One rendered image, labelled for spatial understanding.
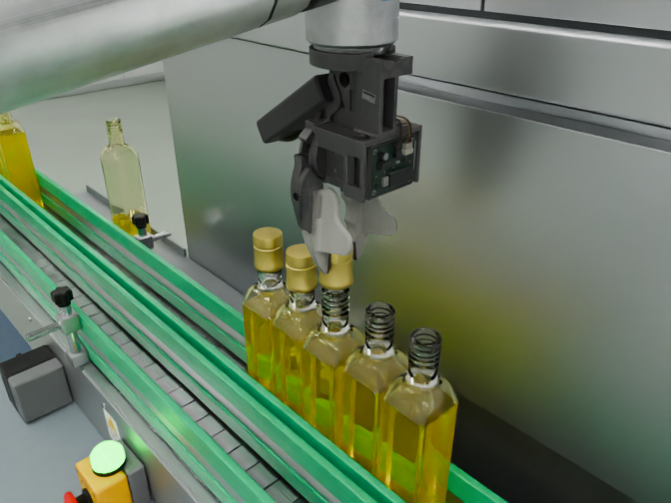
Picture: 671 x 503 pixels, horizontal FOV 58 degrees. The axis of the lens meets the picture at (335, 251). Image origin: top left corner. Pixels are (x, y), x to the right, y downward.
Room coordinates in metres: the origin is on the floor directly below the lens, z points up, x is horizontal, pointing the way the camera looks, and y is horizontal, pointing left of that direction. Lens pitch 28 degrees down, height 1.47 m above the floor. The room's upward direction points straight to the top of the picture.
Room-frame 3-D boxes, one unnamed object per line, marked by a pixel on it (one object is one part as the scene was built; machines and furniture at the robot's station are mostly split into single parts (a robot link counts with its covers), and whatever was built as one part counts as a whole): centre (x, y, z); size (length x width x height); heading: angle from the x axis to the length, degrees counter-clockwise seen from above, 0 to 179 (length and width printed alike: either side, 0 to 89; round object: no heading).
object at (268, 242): (0.62, 0.08, 1.14); 0.04 x 0.04 x 0.04
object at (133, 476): (0.58, 0.31, 0.79); 0.07 x 0.07 x 0.07; 43
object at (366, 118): (0.51, -0.02, 1.32); 0.09 x 0.08 x 0.12; 42
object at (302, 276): (0.57, 0.04, 1.14); 0.04 x 0.04 x 0.04
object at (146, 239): (1.00, 0.34, 0.94); 0.07 x 0.04 x 0.13; 133
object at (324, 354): (0.53, 0.00, 0.99); 0.06 x 0.06 x 0.21; 42
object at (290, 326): (0.57, 0.04, 0.99); 0.06 x 0.06 x 0.21; 42
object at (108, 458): (0.58, 0.31, 0.84); 0.05 x 0.05 x 0.03
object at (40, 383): (0.78, 0.51, 0.79); 0.08 x 0.08 x 0.08; 43
